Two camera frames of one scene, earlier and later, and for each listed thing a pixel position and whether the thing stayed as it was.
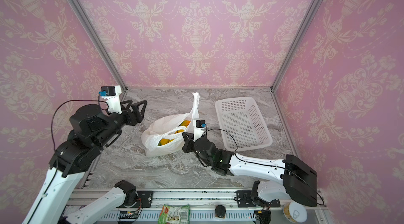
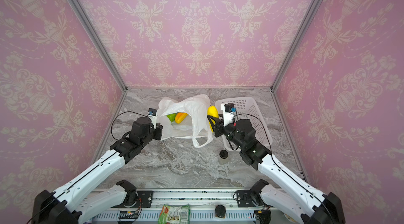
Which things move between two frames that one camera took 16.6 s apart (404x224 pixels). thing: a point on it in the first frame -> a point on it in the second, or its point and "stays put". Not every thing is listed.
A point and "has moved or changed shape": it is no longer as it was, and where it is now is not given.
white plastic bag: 163,135 has moved or changed shape
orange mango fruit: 164,141 -> 180,116
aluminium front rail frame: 233,206 stays put
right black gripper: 189,143 -> 219,128
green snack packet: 174,214 stays put
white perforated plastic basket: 241,118 stays put
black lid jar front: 220,211 stays put
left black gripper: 139,116 -> 159,130
